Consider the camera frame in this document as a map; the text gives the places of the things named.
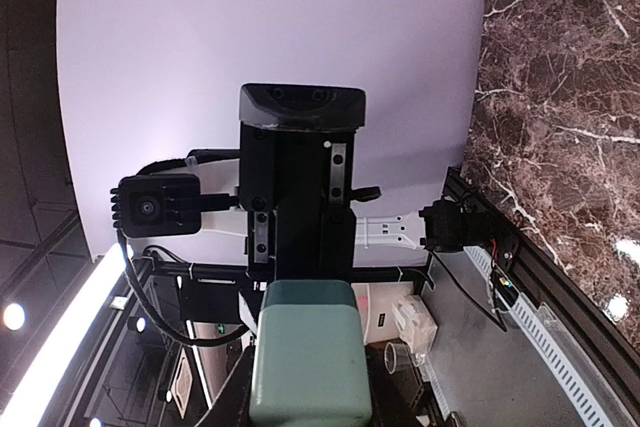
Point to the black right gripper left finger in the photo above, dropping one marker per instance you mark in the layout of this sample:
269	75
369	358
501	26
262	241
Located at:
231	407

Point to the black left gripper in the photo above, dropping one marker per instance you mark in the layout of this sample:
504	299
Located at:
296	187

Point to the clear plastic cup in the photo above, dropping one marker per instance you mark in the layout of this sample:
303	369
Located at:
397	357

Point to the white slotted cable duct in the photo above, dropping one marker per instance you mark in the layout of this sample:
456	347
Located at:
591	396

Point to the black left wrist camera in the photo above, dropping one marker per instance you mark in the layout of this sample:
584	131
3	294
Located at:
157	205

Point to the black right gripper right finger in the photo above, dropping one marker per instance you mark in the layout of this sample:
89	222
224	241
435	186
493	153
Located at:
383	413

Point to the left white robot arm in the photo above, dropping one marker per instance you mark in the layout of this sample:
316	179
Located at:
440	227

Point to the black front rail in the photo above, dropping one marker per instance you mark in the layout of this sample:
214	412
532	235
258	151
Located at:
535	274

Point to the white tissue pack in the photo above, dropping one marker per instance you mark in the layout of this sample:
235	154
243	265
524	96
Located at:
415	324

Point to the green plug charger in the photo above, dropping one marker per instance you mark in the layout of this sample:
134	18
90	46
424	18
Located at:
310	365

